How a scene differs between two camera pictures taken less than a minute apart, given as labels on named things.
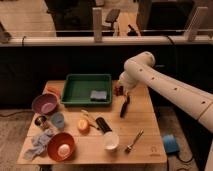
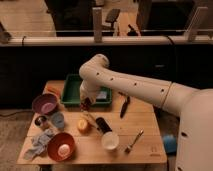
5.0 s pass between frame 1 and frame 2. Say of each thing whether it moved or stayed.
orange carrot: stayed
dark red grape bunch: moved
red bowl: stayed
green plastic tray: stayed
